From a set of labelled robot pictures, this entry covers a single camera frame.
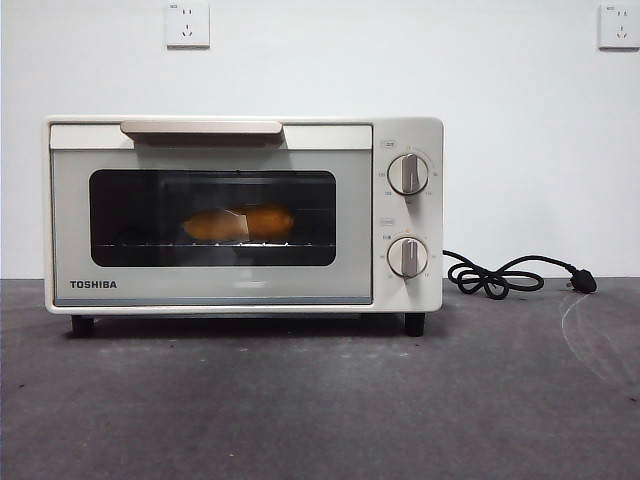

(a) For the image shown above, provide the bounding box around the yellow corn cob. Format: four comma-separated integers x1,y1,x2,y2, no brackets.
181,201,295,242

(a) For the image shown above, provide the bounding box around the glass oven door with handle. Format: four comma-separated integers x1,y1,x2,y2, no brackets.
48,119,375,307

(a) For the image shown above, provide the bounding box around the cream Toshiba toaster oven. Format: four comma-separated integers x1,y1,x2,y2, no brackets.
41,115,445,338

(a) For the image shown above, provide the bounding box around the cream timer knob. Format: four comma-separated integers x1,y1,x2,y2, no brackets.
386,236,430,280

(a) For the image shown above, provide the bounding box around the cream temperature knob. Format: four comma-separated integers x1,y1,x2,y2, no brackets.
386,152,431,197

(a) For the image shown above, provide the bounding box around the metal wire oven rack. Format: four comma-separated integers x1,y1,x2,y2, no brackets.
93,230,336,250

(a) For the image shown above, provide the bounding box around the black power cable with plug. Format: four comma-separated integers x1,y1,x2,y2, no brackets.
442,249,599,297

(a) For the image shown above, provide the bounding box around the white wall socket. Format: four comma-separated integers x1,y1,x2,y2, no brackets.
165,0,212,50
598,3,640,51

